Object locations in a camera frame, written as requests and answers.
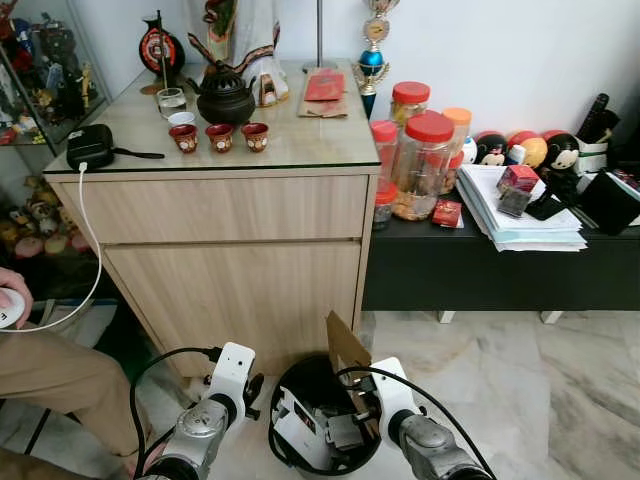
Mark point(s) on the clear jar orange lid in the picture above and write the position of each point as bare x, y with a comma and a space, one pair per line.
458, 120

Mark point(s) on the slim clear jar red lid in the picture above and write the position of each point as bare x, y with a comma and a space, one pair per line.
384, 150

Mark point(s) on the black square box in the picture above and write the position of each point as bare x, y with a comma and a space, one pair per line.
610, 200

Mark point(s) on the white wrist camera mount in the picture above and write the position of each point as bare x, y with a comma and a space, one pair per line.
392, 390
232, 368

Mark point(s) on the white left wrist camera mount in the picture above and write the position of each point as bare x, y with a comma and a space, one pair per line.
232, 368

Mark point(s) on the white paper stack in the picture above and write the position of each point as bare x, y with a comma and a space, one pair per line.
500, 230

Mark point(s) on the brown cardboard piece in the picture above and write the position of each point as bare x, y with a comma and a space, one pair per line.
345, 345

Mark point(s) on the gold blue trophy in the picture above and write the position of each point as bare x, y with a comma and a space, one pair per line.
371, 60

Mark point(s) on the clear drinking glass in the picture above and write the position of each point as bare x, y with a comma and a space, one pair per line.
171, 100

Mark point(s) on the small black mouse plush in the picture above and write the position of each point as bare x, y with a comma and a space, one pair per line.
492, 150

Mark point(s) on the glass display cabinet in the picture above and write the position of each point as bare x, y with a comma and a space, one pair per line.
40, 70

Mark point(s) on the thin metal stand pole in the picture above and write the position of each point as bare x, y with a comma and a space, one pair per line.
321, 35

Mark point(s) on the black low console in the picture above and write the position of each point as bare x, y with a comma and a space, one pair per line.
480, 275

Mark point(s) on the round black red ornament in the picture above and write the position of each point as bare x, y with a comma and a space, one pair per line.
160, 48

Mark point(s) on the small white cup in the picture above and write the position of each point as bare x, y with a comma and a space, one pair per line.
181, 118

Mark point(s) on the red envelope packet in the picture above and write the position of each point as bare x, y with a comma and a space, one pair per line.
325, 85

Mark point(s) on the white handheld controller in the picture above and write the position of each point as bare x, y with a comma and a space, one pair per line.
10, 308

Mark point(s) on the white box trash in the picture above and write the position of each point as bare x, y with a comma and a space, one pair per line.
300, 430

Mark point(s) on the orange round plush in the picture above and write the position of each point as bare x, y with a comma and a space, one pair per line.
530, 150

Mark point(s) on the tall black mouse plush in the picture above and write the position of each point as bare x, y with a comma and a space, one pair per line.
562, 155

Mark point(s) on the small red snack packet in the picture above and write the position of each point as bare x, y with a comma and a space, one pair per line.
447, 214

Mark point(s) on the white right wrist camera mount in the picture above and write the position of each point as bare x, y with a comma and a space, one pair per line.
392, 390

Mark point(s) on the small red tea cup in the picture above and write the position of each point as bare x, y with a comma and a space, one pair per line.
220, 137
255, 136
184, 138

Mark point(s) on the black incense burner pot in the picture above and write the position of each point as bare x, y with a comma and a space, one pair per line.
225, 100

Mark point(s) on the white robed deity statue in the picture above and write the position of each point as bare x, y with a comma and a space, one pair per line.
250, 40

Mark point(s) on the white holder cup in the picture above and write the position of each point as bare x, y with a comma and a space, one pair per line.
595, 155

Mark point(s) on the black smartphone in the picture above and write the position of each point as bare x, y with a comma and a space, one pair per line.
545, 208

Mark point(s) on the person's bare hand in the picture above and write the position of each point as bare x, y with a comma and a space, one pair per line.
12, 278

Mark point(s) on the person's leg khaki trousers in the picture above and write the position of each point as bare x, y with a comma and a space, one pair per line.
60, 380

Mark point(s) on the brown paper sheet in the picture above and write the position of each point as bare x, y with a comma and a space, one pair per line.
320, 110

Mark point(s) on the short clear jar red lid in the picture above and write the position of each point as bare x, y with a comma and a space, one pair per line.
384, 205

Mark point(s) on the yellow snack jar red lid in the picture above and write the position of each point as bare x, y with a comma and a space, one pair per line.
410, 100

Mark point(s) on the large clear jar red lid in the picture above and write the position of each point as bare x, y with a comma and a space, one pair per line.
425, 165

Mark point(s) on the light wooden drawer cabinet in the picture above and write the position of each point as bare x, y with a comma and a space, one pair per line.
220, 210

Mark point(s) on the black round rubbish bin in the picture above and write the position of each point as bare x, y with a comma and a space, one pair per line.
305, 372

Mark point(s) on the black remote control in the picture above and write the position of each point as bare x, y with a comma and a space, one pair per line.
595, 115

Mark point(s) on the red clear cube box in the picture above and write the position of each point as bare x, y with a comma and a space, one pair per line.
518, 185

